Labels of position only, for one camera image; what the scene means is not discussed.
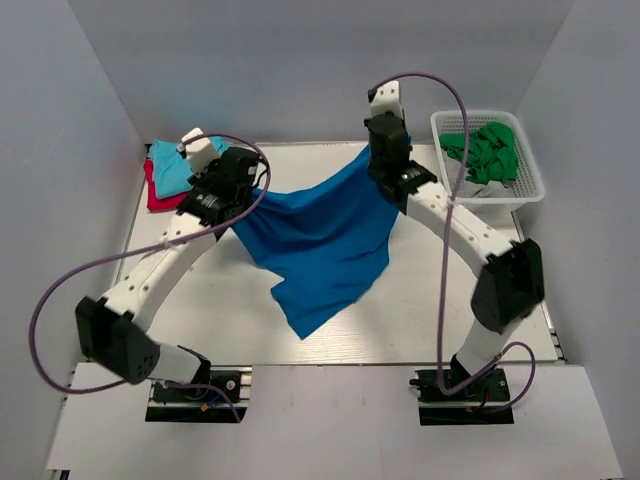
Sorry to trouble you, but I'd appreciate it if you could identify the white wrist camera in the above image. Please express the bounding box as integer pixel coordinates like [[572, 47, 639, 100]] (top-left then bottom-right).
[[367, 80, 405, 120], [176, 128, 220, 176]]

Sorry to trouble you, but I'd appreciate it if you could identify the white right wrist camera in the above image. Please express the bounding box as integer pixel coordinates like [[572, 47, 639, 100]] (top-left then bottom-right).
[[367, 80, 405, 120]]

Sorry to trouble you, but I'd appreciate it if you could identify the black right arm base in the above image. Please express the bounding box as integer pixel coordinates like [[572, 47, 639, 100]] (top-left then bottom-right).
[[409, 368, 514, 426]]

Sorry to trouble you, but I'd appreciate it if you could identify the white plastic basket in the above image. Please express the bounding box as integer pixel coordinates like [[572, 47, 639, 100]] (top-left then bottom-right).
[[431, 110, 545, 214]]

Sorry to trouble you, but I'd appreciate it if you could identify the folded red t-shirt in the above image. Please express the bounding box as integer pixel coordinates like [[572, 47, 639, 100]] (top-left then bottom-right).
[[143, 158, 194, 214]]

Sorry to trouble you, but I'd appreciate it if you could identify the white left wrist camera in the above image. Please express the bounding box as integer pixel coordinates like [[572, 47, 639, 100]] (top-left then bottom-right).
[[176, 128, 220, 176]]

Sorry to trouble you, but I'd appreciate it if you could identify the green t-shirt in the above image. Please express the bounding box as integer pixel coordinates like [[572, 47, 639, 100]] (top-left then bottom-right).
[[466, 122, 519, 185]]

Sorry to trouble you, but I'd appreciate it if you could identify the folded light blue t-shirt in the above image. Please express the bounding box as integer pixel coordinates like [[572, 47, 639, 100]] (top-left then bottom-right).
[[151, 138, 229, 199]]

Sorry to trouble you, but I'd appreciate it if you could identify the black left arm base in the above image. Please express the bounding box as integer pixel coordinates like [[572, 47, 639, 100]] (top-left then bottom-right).
[[145, 367, 252, 424]]

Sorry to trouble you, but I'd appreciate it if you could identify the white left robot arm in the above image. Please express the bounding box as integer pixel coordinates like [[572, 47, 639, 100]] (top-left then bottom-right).
[[75, 147, 261, 385]]

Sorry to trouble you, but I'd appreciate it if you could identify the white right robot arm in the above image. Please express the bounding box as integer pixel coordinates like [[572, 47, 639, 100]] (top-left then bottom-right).
[[364, 112, 545, 380]]

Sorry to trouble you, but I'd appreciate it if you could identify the grey t-shirt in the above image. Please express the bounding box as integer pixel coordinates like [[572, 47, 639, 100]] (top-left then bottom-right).
[[444, 156, 514, 199]]

